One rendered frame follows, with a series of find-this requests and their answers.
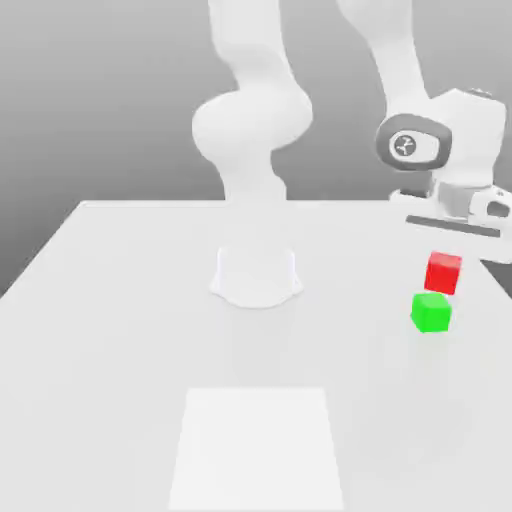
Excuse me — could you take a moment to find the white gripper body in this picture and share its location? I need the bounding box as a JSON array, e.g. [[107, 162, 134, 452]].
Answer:
[[388, 190, 512, 265]]

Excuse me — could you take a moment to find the small red cube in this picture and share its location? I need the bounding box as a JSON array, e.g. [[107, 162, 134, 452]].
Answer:
[[423, 250, 464, 296]]

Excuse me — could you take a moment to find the small green cube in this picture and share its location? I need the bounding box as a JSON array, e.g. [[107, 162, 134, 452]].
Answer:
[[410, 292, 453, 334]]

